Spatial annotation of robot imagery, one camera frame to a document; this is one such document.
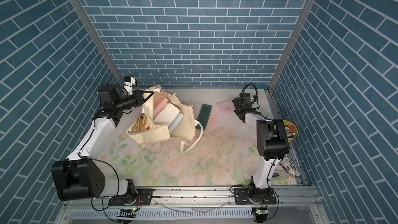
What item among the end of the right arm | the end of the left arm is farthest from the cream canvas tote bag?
the end of the right arm

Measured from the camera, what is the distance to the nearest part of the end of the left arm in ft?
1.97

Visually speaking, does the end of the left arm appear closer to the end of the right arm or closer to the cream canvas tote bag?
the cream canvas tote bag
